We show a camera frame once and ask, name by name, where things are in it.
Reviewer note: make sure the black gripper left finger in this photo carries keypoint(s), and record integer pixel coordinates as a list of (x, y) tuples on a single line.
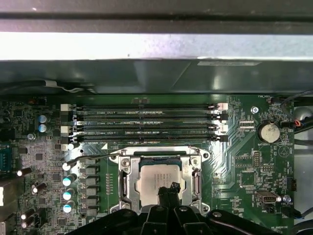
[(154, 220)]

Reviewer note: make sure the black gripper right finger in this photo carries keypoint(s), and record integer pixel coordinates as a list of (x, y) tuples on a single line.
[(185, 220)]

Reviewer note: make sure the metal socket cover frame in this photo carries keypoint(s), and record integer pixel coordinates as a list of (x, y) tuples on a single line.
[(134, 186)]

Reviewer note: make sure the silver CPU green edge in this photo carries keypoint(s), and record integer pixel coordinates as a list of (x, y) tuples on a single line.
[(151, 178)]

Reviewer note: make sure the thin metal locking lever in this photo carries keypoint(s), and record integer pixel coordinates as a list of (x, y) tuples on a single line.
[(97, 156)]

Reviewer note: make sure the CPU socket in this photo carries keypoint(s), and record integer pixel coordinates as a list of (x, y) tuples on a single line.
[(161, 149)]

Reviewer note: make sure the green motherboard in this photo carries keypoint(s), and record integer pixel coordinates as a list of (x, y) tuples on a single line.
[(232, 156)]

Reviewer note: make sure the black RAM slot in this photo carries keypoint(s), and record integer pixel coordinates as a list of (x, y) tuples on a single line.
[(146, 138), (146, 107), (146, 118), (146, 128)]

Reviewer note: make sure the round coin battery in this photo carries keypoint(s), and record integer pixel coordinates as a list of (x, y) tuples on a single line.
[(270, 132)]

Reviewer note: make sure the black open PC case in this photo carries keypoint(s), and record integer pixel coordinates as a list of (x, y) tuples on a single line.
[(156, 78)]

